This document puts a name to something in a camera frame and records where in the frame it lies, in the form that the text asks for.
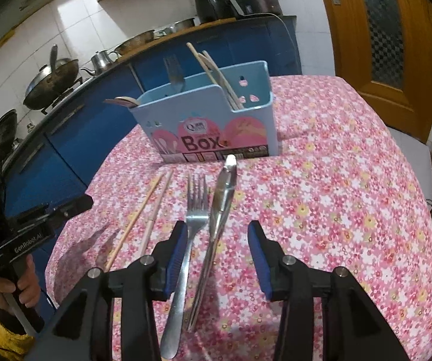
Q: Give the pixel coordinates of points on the black air fryer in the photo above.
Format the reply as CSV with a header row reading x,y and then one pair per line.
x,y
212,10

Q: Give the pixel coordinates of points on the wooden chopstick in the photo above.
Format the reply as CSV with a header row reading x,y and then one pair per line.
x,y
153,185
153,217

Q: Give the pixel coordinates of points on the large steel fork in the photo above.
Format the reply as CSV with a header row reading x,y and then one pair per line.
x,y
196,218

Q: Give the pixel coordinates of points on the black rice cooker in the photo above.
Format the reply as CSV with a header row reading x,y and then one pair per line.
x,y
250,7

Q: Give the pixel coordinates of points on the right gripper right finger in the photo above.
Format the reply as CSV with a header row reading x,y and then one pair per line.
x,y
278,273

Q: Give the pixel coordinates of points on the blue utensil holder box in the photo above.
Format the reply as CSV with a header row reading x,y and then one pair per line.
x,y
199,124

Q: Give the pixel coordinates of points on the steel basin bowl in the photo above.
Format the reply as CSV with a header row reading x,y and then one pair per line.
x,y
135,42

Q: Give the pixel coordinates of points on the wok with lid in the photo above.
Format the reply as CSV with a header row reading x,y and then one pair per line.
x,y
52,80

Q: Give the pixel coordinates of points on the blue kitchen cabinets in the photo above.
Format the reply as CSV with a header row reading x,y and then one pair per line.
x,y
59,157

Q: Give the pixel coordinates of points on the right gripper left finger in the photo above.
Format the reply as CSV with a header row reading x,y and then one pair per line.
x,y
154,275

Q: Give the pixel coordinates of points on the beige wooden spoon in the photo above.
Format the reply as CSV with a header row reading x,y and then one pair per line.
x,y
124,101

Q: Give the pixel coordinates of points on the steel kettle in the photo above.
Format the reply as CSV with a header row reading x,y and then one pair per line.
x,y
101,61

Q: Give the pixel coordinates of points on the pink floral tablecloth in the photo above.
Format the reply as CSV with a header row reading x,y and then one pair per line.
x,y
340,194

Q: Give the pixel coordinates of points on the wooden door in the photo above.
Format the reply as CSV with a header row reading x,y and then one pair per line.
x,y
383,48

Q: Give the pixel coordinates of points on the yellow sleeve forearm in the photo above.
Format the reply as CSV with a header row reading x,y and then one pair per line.
x,y
15,343

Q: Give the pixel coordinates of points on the steel table knife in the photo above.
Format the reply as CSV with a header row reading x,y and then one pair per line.
x,y
220,209

